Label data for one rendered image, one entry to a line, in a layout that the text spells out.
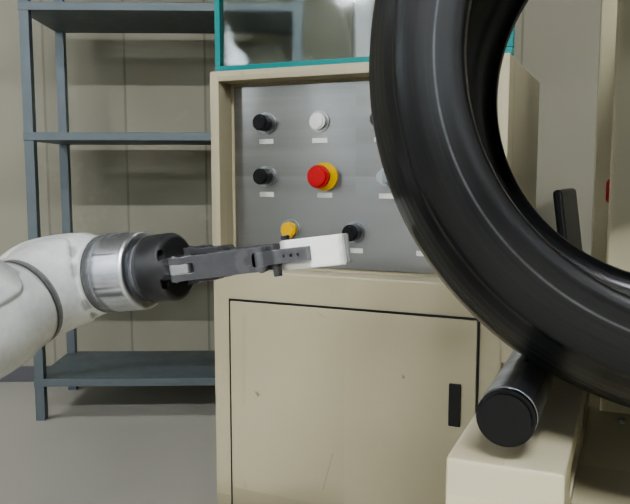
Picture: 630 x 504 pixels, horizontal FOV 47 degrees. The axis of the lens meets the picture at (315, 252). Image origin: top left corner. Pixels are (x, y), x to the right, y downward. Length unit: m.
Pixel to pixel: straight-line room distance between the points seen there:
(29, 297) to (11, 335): 0.05
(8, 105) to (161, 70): 0.79
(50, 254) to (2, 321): 0.11
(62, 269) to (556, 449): 0.53
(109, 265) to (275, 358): 0.62
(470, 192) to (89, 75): 3.44
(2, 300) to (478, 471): 0.47
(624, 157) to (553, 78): 3.08
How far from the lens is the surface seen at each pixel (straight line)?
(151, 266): 0.78
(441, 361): 1.26
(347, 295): 1.29
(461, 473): 0.59
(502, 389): 0.57
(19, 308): 0.78
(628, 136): 0.91
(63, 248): 0.85
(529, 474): 0.58
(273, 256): 0.72
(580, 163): 4.01
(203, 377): 3.27
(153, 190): 3.80
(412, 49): 0.56
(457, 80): 0.54
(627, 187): 0.91
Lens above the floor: 1.08
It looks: 6 degrees down
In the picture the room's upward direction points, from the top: straight up
